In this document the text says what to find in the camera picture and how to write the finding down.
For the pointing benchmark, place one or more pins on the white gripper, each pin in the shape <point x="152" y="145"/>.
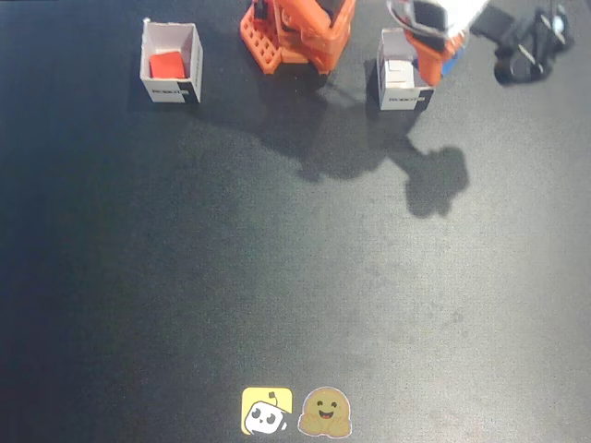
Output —
<point x="428" y="64"/>

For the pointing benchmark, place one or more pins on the dark grey felt mat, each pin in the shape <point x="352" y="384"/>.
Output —
<point x="138" y="323"/>

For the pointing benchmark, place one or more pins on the red cube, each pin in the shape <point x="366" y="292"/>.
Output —
<point x="166" y="64"/>

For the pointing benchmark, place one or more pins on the yellow robot face sticker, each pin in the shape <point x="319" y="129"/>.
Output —
<point x="265" y="410"/>

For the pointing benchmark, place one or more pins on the blue cube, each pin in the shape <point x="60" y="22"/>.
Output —
<point x="452" y="64"/>

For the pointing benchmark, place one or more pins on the hugging face emoji sticker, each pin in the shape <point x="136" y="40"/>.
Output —
<point x="325" y="410"/>

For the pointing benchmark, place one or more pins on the white cardboard box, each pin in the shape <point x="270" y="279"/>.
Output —
<point x="406" y="99"/>
<point x="168" y="92"/>

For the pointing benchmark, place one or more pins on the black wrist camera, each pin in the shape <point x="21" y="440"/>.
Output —
<point x="526" y="51"/>

